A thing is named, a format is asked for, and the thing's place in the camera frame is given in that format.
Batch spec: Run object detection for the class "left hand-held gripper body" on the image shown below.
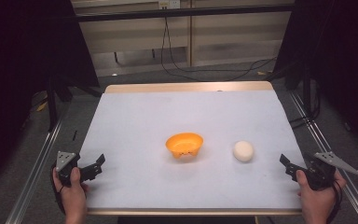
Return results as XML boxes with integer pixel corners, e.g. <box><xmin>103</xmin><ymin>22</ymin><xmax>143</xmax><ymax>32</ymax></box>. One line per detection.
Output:
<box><xmin>55</xmin><ymin>150</ymin><xmax>83</xmax><ymax>188</ymax></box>

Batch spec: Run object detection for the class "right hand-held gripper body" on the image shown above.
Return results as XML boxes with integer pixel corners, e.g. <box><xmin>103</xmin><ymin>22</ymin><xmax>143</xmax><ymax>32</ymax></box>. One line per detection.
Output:
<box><xmin>303</xmin><ymin>150</ymin><xmax>358</xmax><ymax>191</ymax></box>

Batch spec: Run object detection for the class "white egg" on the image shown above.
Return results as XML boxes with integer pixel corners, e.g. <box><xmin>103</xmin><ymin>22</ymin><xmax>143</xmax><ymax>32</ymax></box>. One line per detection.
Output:
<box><xmin>232</xmin><ymin>140</ymin><xmax>255</xmax><ymax>163</ymax></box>

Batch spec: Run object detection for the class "orange plastic bowl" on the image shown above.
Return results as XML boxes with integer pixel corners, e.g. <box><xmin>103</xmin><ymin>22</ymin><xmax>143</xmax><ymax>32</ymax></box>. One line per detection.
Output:
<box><xmin>165</xmin><ymin>132</ymin><xmax>205</xmax><ymax>160</ymax></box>

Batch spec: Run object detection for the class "person's left hand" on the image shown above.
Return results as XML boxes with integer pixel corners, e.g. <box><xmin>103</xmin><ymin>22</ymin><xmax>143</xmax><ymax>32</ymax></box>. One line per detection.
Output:
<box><xmin>51</xmin><ymin>167</ymin><xmax>90</xmax><ymax>224</ymax></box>

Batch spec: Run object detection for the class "person's right hand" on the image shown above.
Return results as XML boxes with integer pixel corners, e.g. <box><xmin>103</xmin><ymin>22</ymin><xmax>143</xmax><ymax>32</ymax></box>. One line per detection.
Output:
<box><xmin>295</xmin><ymin>169</ymin><xmax>348</xmax><ymax>224</ymax></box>

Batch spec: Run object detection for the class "white table sheet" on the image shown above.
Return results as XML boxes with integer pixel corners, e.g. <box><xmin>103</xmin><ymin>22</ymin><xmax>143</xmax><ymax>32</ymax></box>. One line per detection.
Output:
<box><xmin>77</xmin><ymin>90</ymin><xmax>308</xmax><ymax>210</ymax></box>

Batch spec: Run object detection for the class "black metal stand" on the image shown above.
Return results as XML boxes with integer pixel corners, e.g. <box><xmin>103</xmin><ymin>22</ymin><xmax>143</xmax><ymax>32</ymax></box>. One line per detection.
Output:
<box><xmin>45</xmin><ymin>77</ymin><xmax>61</xmax><ymax>133</ymax></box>
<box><xmin>301</xmin><ymin>62</ymin><xmax>313</xmax><ymax>119</ymax></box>

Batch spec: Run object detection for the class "black curtain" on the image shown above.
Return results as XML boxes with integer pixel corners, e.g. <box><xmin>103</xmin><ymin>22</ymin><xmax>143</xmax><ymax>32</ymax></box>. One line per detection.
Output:
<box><xmin>271</xmin><ymin>0</ymin><xmax>358</xmax><ymax>158</ymax></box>
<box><xmin>0</xmin><ymin>0</ymin><xmax>101</xmax><ymax>194</ymax></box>

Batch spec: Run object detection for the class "white cabinet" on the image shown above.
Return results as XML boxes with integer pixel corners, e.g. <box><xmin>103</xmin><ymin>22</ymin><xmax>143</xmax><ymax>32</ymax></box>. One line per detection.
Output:
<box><xmin>70</xmin><ymin>0</ymin><xmax>295</xmax><ymax>77</ymax></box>

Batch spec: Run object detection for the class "black horizontal bar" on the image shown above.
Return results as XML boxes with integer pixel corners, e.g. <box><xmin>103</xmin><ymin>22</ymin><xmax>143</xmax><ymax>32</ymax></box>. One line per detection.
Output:
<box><xmin>74</xmin><ymin>4</ymin><xmax>295</xmax><ymax>23</ymax></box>

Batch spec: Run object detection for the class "aluminium floor rail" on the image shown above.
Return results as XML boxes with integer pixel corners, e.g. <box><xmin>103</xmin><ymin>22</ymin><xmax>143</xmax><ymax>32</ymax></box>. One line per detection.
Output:
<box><xmin>5</xmin><ymin>119</ymin><xmax>65</xmax><ymax>224</ymax></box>
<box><xmin>287</xmin><ymin>90</ymin><xmax>358</xmax><ymax>224</ymax></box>

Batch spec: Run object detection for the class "black wrist strap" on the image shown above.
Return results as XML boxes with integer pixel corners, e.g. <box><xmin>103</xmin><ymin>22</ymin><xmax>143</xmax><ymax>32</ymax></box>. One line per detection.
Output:
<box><xmin>326</xmin><ymin>179</ymin><xmax>345</xmax><ymax>224</ymax></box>
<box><xmin>50</xmin><ymin>164</ymin><xmax>67</xmax><ymax>216</ymax></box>

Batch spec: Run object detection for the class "black floor cable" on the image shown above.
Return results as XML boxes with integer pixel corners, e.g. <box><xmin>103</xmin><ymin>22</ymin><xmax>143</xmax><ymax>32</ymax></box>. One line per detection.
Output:
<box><xmin>290</xmin><ymin>92</ymin><xmax>322</xmax><ymax>131</ymax></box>

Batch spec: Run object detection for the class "black hanging cable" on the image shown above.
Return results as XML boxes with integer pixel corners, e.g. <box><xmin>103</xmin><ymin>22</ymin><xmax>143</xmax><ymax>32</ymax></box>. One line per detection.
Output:
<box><xmin>159</xmin><ymin>17</ymin><xmax>264</xmax><ymax>83</ymax></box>
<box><xmin>164</xmin><ymin>17</ymin><xmax>278</xmax><ymax>74</ymax></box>

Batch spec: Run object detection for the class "white wall socket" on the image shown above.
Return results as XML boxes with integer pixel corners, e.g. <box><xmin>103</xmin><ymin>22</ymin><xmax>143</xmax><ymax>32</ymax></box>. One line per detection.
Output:
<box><xmin>158</xmin><ymin>0</ymin><xmax>182</xmax><ymax>9</ymax></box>

